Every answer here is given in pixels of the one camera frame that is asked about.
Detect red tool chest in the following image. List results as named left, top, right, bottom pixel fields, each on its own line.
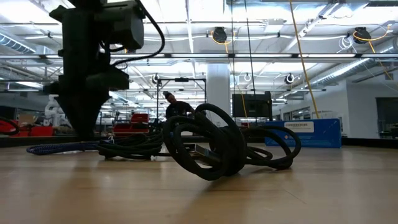
left=113, top=113, right=150, bottom=134

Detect black USB-C cable bundle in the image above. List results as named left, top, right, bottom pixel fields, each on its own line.
left=96, top=129, right=165, bottom=161

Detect black table frame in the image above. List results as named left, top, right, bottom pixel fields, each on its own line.
left=0, top=135, right=398, bottom=149

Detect long ceiling light rail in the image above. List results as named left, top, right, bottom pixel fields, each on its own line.
left=0, top=53, right=398, bottom=60

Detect purple braided USB-C cable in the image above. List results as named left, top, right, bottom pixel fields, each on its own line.
left=26, top=141, right=103, bottom=156

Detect person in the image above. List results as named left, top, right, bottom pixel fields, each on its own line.
left=162, top=90, right=196, bottom=121

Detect white robot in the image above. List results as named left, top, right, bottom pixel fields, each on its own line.
left=43, top=94, right=72, bottom=128

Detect thin black hanging cable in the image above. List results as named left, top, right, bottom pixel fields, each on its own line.
left=230, top=0, right=236, bottom=94

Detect silver ventilation duct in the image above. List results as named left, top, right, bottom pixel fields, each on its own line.
left=310, top=40, right=398, bottom=88

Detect dark glass doorway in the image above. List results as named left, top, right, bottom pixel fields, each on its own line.
left=375, top=96, right=398, bottom=139

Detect white building column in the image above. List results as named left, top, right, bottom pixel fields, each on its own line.
left=206, top=63, right=231, bottom=125

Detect red bins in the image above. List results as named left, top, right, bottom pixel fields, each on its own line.
left=0, top=119, right=54, bottom=138

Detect blue cardboard box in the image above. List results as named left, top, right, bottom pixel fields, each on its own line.
left=264, top=118, right=343, bottom=149

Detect black monitor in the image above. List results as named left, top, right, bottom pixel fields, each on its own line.
left=231, top=91, right=274, bottom=119

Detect black gantry frame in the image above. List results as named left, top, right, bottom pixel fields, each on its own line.
left=156, top=77, right=208, bottom=125

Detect black cable silver plug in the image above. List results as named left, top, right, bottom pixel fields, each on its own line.
left=162, top=103, right=302, bottom=182

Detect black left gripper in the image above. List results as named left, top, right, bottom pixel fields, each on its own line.
left=42, top=46, right=131, bottom=139

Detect yellow hanging cable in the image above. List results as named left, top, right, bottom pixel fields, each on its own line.
left=288, top=0, right=321, bottom=119

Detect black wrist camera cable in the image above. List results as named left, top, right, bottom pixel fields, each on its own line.
left=111, top=0, right=166, bottom=67

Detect brown cardboard box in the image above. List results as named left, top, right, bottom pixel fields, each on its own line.
left=17, top=114, right=38, bottom=126

